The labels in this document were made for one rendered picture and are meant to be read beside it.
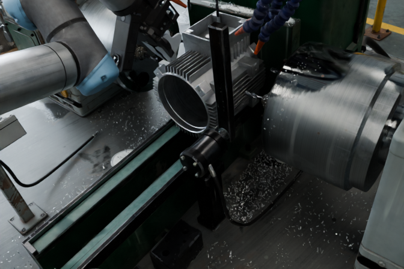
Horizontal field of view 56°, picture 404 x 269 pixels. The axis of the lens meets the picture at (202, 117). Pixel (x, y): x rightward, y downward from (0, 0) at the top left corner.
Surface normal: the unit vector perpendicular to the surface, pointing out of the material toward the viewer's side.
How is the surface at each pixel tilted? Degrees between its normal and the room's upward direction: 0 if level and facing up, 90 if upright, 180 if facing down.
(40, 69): 64
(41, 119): 0
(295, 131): 73
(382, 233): 90
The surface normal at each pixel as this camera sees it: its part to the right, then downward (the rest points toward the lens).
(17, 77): 0.78, -0.19
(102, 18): -0.45, -0.29
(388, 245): -0.63, 0.55
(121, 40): -0.63, 0.10
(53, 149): -0.11, -0.76
